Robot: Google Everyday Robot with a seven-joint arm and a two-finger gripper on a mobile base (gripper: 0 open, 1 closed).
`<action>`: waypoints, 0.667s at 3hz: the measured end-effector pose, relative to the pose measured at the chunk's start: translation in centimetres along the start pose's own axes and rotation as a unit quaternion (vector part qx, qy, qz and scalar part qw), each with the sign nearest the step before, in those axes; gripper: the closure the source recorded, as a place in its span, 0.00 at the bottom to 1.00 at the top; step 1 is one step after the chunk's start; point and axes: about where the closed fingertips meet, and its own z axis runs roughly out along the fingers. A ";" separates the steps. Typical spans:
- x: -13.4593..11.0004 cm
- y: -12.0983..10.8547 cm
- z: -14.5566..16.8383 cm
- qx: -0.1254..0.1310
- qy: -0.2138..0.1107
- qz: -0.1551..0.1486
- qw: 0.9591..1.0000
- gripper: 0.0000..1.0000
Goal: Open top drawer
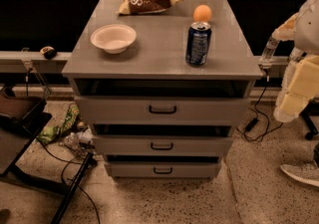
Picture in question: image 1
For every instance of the yellow black tape measure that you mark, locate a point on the yellow black tape measure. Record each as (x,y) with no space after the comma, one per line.
(48,52)

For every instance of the white bowl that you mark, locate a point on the white bowl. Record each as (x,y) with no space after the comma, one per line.
(113,39)

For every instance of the blue soda can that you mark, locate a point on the blue soda can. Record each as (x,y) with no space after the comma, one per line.
(198,41)

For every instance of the grey top drawer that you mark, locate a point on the grey top drawer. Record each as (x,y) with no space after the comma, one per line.
(173,111)

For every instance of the grey drawer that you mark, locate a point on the grey drawer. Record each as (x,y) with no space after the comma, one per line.
(173,111)
(162,145)
(163,170)

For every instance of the grey drawer cabinet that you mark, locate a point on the grey drawer cabinet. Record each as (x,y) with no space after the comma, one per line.
(154,65)

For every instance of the black power cable adapter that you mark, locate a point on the black power cable adapter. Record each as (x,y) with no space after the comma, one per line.
(258,115)

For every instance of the grey bottom drawer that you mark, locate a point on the grey bottom drawer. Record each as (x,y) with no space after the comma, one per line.
(163,170)

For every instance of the orange fruit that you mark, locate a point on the orange fruit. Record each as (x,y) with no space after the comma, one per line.
(202,13)

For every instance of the green snack bag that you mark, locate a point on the green snack bag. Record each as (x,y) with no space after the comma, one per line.
(50,133)

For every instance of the black office chair base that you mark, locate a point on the black office chair base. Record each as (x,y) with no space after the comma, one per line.
(311,109)

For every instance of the grey middle drawer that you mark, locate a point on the grey middle drawer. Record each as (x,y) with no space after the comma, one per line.
(162,145)

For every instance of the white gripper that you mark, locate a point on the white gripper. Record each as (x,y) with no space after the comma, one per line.
(308,32)

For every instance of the grey sneaker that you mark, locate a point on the grey sneaker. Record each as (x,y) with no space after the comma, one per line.
(306,173)

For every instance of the black stand with tray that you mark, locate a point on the black stand with tray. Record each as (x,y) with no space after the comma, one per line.
(22,119)

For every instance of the clear water bottle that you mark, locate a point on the clear water bottle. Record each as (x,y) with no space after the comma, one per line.
(268,52)

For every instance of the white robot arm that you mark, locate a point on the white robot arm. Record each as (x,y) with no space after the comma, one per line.
(303,29)

